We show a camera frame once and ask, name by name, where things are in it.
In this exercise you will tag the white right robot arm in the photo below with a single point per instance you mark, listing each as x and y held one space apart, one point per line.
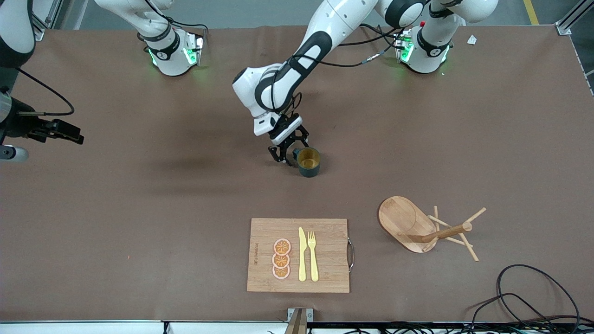
162 55

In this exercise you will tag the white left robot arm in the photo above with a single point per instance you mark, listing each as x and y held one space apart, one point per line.
278 83

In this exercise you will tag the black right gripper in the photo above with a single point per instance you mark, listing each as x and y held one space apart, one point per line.
18 126

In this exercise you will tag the aluminium frame profile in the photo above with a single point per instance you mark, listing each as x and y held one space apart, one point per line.
39 28
568 23

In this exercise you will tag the dark teal ribbed cup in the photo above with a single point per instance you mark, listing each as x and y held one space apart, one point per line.
310 169

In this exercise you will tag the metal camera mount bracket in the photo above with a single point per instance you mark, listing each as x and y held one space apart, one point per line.
299 322

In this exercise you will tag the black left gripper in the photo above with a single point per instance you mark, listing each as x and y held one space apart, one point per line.
293 136

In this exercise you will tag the orange slice toy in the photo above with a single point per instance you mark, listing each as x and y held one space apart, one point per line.
280 272
280 261
281 247

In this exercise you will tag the yellow plastic fork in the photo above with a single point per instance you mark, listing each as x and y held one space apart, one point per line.
314 264

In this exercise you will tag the small white paper scrap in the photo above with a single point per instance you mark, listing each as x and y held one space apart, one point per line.
472 40

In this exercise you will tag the wooden mug rack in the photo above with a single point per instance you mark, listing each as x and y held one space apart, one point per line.
403 222

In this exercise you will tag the yellow plastic knife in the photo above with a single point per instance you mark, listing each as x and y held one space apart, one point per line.
302 260

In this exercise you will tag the bamboo cutting board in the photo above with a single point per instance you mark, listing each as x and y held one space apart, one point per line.
329 250

